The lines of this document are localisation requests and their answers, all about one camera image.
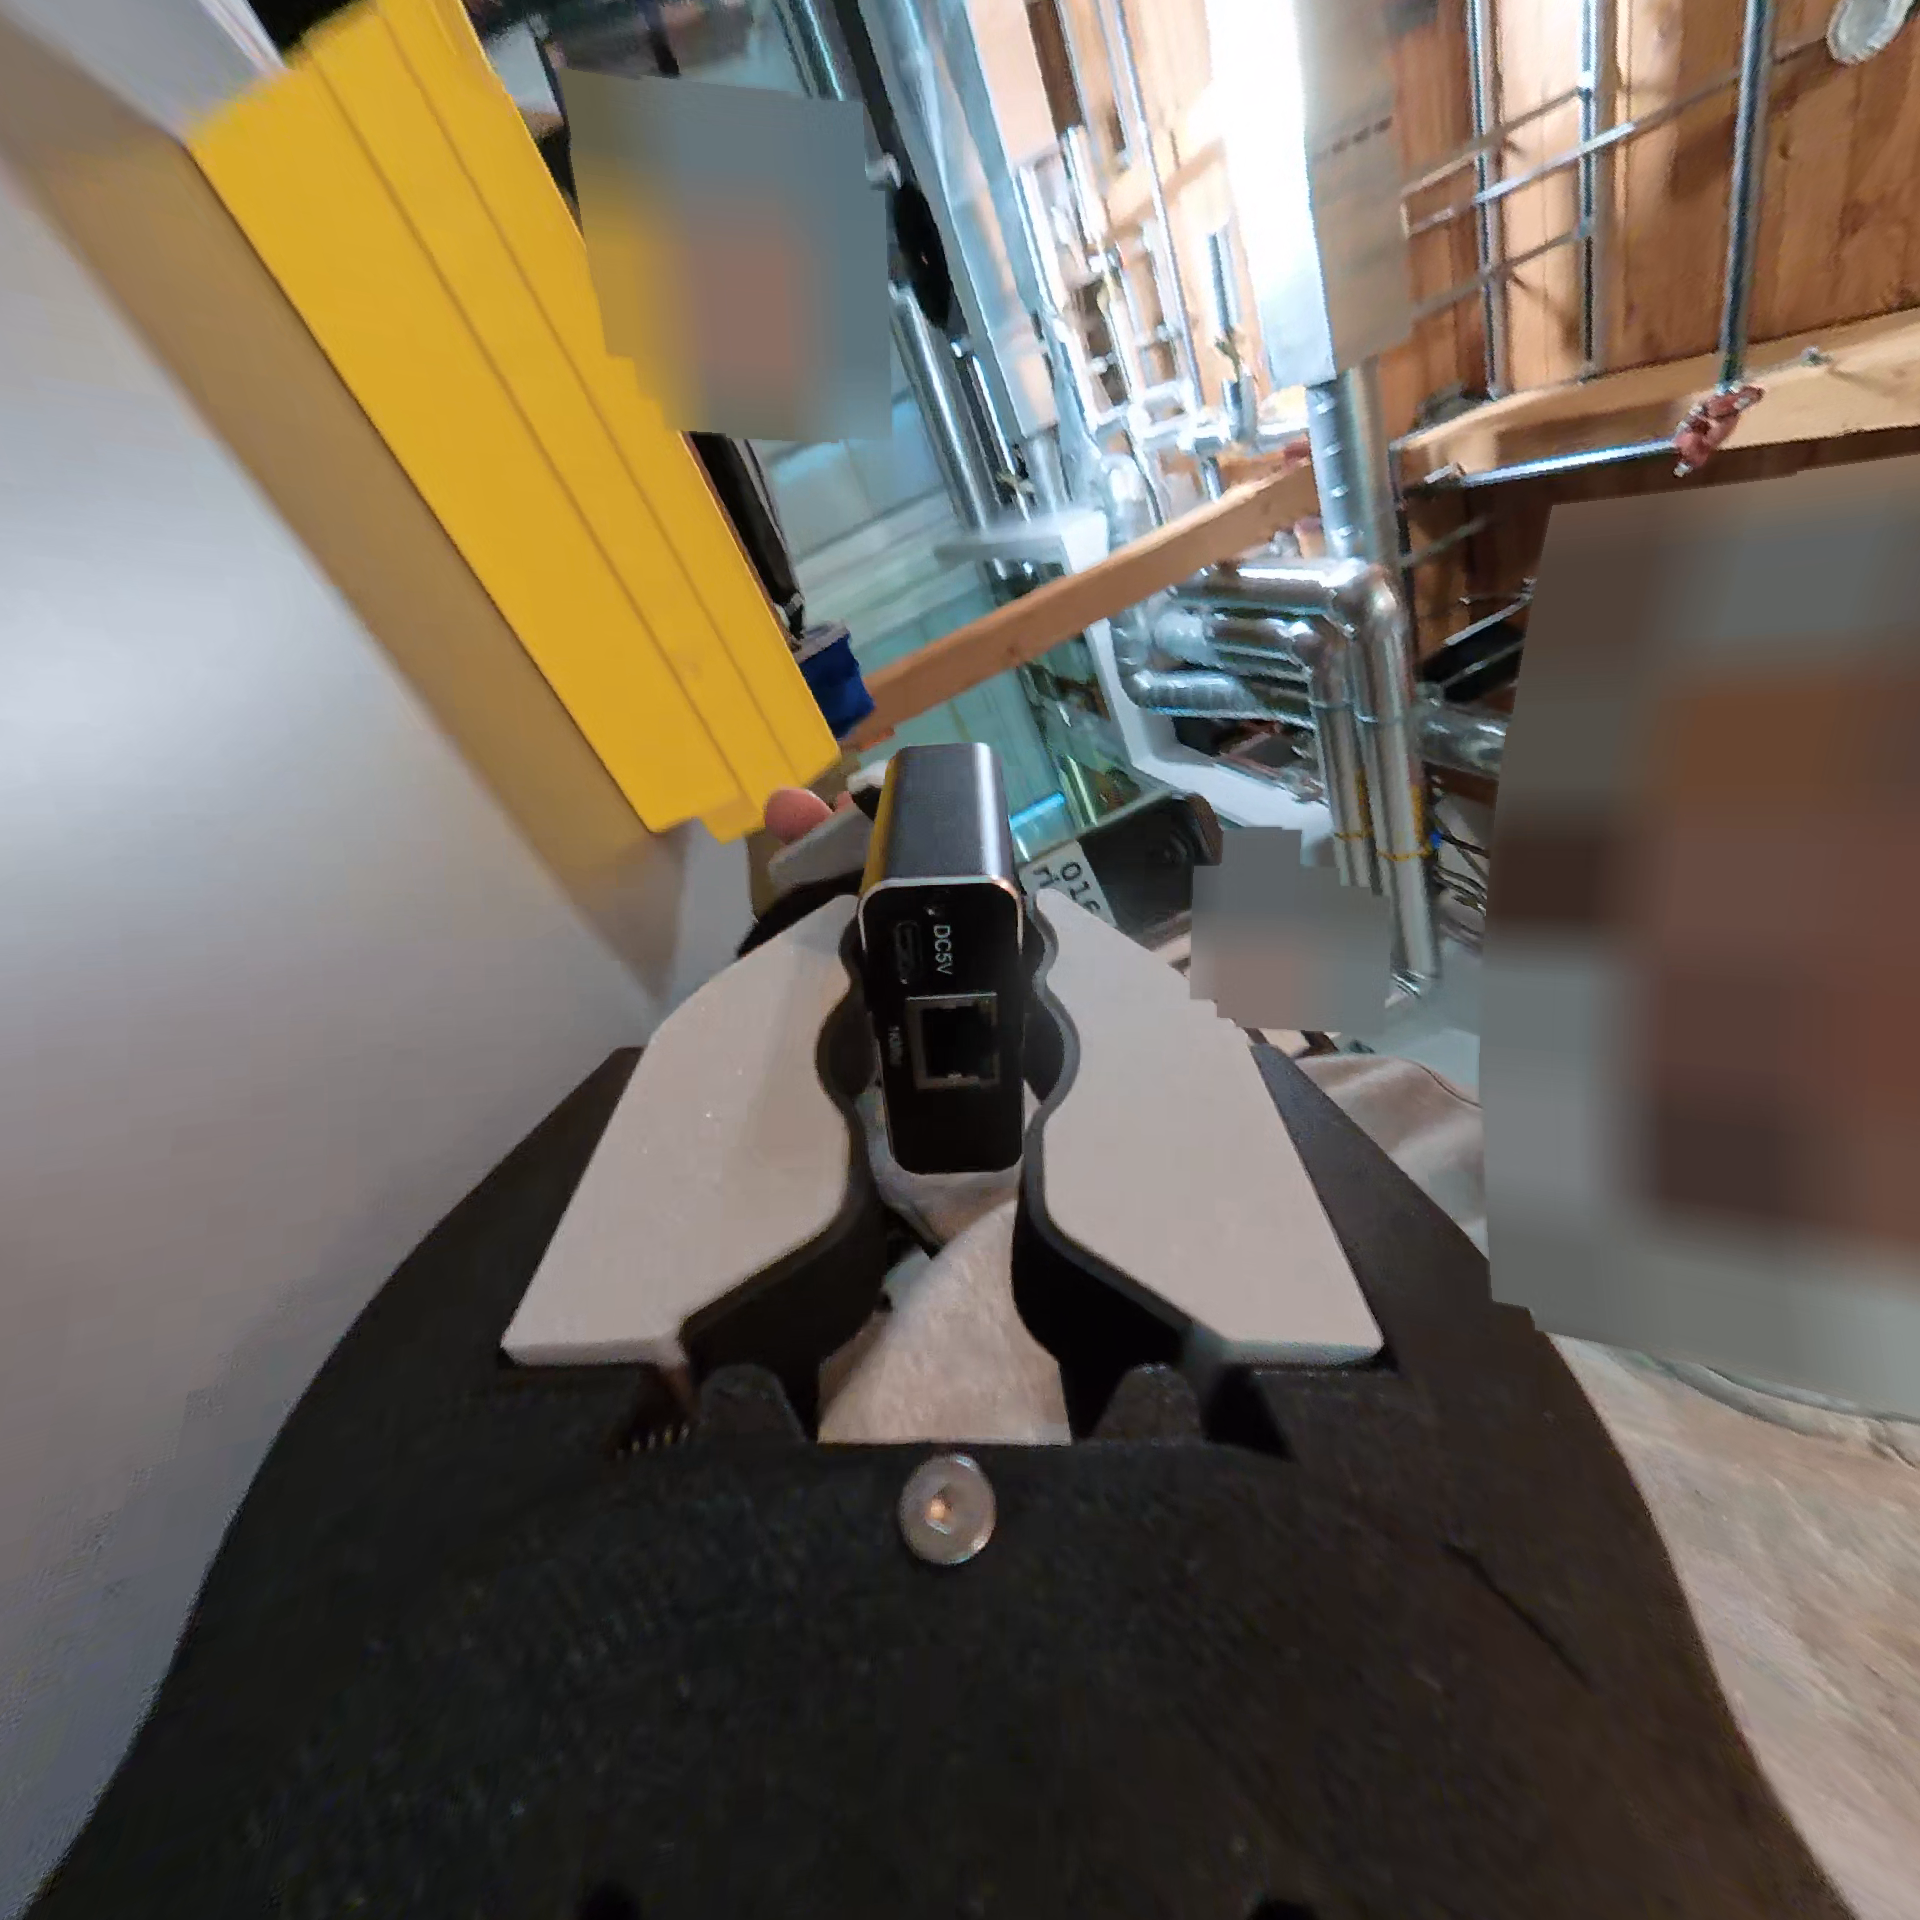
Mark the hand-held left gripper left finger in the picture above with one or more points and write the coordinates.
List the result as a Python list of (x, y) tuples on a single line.
[(705, 1155)]

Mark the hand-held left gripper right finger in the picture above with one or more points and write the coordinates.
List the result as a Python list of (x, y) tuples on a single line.
[(1185, 1185)]

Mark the person's right hand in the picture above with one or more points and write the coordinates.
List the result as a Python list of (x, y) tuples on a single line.
[(797, 812)]

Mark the wooden beam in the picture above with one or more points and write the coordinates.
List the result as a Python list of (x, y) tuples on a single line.
[(1080, 599)]

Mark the dark grey usb hub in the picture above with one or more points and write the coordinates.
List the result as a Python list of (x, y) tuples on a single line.
[(944, 1080)]

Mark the silver insulated pipes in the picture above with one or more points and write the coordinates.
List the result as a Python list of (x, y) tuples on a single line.
[(1366, 674)]

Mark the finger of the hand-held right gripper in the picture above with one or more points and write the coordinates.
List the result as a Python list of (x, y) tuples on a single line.
[(820, 861)]

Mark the blue container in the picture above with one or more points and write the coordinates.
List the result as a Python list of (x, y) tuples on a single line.
[(837, 674)]

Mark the yellow plastic bin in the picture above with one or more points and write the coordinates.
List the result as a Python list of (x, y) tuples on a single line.
[(495, 389)]

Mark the silver air duct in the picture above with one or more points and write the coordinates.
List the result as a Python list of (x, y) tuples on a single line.
[(961, 225)]

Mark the person's pale sweatshirt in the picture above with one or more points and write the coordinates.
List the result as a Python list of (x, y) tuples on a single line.
[(1769, 1575)]

